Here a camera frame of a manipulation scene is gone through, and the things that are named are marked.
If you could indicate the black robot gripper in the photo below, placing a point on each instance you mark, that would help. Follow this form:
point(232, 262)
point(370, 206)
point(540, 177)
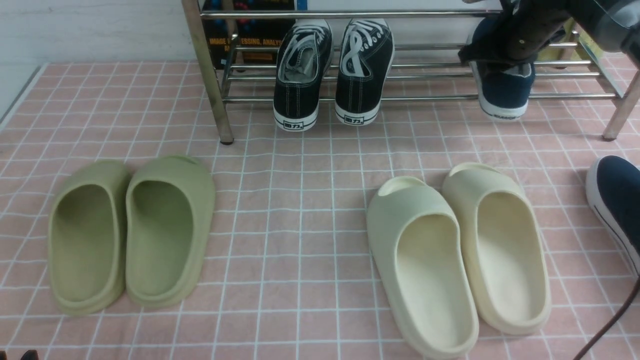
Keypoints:
point(518, 33)

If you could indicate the navy slip-on shoe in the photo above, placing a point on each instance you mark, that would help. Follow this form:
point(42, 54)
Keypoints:
point(612, 190)
point(504, 94)

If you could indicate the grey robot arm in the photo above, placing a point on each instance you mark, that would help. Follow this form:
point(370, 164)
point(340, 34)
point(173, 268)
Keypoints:
point(612, 24)

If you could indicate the teal and yellow book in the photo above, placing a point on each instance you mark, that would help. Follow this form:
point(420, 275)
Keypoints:
point(571, 43)

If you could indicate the right black canvas sneaker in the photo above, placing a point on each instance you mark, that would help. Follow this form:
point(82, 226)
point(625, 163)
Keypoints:
point(366, 57)

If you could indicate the black canvas sneaker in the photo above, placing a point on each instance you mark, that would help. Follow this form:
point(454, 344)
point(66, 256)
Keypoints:
point(303, 59)
point(366, 57)

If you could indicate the right cream foam slide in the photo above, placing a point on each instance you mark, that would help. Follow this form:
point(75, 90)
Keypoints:
point(501, 247)

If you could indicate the cream foam slide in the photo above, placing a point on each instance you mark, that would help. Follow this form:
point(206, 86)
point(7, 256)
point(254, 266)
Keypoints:
point(414, 238)
point(501, 247)

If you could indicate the left black canvas sneaker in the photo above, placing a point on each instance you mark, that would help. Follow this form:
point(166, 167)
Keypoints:
point(303, 59)

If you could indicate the left cream foam slide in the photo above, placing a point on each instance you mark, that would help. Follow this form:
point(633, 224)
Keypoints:
point(414, 238)

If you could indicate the black book with orange text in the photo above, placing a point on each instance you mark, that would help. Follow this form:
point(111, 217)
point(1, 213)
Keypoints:
point(250, 33)

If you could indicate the pink checkered floor cloth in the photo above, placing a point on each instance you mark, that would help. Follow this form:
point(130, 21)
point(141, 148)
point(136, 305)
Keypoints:
point(287, 272)

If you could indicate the right green foam slide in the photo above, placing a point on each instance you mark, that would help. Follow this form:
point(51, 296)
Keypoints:
point(170, 203)

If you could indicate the green foam slide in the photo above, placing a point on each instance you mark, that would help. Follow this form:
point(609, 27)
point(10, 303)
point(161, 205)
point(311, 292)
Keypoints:
point(170, 203)
point(87, 232)

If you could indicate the left green foam slide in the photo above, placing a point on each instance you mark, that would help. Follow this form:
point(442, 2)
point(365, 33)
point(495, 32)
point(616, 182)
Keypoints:
point(87, 232)

